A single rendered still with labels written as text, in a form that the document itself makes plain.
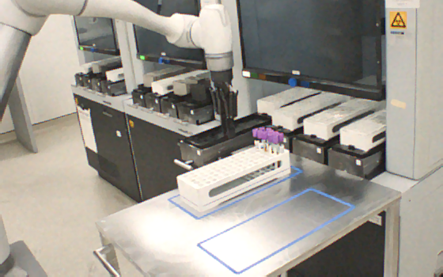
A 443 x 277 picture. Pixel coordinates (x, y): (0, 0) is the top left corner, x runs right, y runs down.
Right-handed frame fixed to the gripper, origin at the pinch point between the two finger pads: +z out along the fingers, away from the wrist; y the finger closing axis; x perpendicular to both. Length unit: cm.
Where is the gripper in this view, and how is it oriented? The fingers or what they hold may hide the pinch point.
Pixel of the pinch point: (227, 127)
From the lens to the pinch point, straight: 159.4
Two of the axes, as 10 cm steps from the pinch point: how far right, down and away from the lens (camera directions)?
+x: -7.8, 2.8, -5.6
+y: -6.2, -1.9, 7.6
